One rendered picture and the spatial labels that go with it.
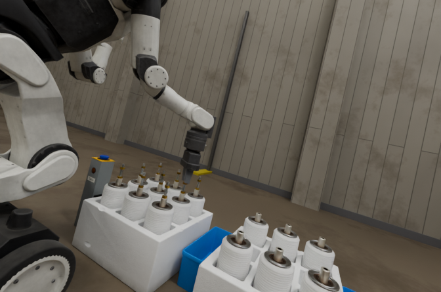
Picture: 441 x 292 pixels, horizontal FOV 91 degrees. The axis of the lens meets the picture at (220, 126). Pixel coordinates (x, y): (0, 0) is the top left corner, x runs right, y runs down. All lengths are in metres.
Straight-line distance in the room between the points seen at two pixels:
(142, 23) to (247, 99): 2.40
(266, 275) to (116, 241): 0.51
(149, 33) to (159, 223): 0.63
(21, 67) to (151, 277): 0.70
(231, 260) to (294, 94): 2.46
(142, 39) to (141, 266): 0.72
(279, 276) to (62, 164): 0.71
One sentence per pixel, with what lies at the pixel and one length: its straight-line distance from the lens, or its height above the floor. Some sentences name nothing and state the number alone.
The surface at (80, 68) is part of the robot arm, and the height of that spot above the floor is 0.69.
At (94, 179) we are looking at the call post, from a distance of 1.13.
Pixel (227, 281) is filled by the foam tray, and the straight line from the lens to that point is 0.71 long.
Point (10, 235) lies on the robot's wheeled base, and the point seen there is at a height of 0.21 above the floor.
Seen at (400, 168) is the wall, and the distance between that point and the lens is 2.97.
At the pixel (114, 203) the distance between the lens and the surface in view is 0.98.
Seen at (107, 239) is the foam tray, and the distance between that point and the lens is 0.95.
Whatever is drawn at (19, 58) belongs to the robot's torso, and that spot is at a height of 0.62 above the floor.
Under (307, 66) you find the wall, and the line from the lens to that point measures 3.05.
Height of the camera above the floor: 0.55
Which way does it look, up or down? 2 degrees up
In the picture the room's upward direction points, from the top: 14 degrees clockwise
